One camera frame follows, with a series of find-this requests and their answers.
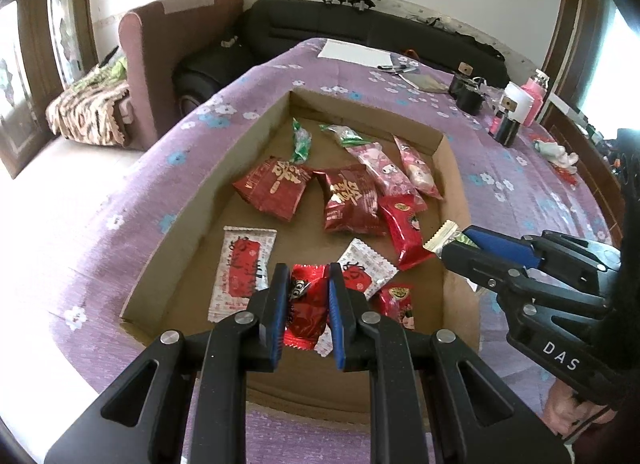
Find pink candy bag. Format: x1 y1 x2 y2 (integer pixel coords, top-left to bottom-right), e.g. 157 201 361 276
346 142 427 212
394 137 442 200

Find maroon armchair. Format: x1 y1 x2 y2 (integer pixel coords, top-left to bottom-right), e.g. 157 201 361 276
118 0 244 151

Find pink sleeved bottle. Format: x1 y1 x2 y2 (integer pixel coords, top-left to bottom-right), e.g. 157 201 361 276
521 68 549 127

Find dark red snack pack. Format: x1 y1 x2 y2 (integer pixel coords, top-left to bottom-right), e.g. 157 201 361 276
314 164 386 236
233 156 312 222

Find patterned blanket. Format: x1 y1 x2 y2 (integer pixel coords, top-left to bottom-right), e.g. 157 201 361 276
46 54 129 146

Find white red snack sachet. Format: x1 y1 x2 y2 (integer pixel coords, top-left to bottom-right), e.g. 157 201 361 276
207 226 278 323
314 236 400 359

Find white crumpled cloth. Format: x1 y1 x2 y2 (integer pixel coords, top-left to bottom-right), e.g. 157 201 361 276
533 139 579 175

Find wooden glass door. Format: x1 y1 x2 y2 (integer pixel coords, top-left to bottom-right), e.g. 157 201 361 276
1 0 96 178

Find tan notebook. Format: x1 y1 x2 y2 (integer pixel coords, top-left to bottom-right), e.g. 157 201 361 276
401 73 449 94

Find black sofa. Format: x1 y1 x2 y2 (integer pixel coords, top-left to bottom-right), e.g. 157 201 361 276
171 0 511 115

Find white paper sheet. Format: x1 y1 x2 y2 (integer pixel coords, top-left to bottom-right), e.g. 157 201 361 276
318 39 393 68

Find wooden side cabinet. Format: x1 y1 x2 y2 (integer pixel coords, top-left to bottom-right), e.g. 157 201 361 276
540 94 625 247

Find green candy packet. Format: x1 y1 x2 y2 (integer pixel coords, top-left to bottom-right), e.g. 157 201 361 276
319 124 371 148
290 118 312 165

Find green white snack pack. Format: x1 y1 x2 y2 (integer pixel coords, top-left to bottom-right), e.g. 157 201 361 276
423 220 477 257

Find small red candy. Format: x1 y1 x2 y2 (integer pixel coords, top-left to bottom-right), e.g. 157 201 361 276
283 265 329 350

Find bright red snack pack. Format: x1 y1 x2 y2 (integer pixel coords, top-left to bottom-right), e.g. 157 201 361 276
378 195 434 271
370 283 414 330

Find black cylindrical holder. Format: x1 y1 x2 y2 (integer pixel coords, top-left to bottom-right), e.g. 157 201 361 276
448 62 485 116
491 96 518 146

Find shallow cardboard box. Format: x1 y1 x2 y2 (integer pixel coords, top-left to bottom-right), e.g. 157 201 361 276
120 89 480 423

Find right hand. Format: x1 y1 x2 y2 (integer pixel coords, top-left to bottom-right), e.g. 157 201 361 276
541 380 616 439

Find white plastic jar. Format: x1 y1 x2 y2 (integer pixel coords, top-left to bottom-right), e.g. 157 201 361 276
500 82 534 125

